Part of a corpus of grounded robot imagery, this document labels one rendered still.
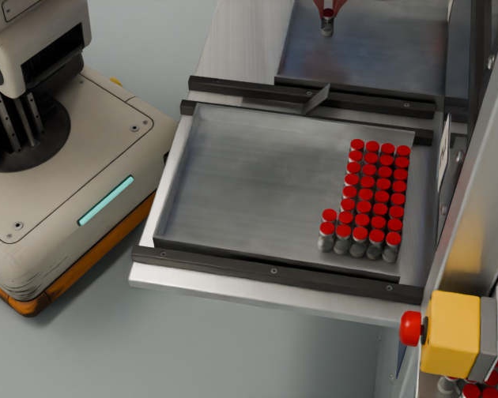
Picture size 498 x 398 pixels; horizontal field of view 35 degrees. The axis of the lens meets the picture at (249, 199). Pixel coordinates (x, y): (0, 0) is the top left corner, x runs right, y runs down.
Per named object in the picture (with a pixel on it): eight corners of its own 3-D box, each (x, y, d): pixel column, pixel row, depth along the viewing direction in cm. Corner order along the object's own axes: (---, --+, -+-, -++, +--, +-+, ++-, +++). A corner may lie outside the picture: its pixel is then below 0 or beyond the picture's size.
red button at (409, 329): (431, 324, 92) (436, 308, 89) (429, 355, 90) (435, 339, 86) (398, 319, 92) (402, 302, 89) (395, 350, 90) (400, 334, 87)
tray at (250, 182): (411, 146, 121) (415, 131, 118) (397, 290, 106) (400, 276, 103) (198, 118, 126) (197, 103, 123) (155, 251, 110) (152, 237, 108)
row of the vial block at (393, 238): (407, 165, 118) (411, 145, 115) (397, 264, 108) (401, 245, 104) (392, 163, 119) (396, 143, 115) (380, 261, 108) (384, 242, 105)
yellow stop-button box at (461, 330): (483, 327, 93) (497, 297, 88) (483, 383, 89) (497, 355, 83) (420, 317, 94) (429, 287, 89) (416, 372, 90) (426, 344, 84)
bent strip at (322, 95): (328, 110, 126) (330, 83, 121) (325, 123, 124) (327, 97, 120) (243, 98, 128) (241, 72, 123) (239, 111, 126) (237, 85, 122)
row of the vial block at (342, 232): (363, 159, 119) (365, 139, 116) (348, 256, 109) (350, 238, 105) (348, 157, 120) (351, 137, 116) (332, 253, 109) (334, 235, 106)
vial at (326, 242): (333, 241, 110) (336, 222, 107) (332, 253, 109) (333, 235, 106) (318, 238, 111) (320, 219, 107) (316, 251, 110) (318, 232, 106)
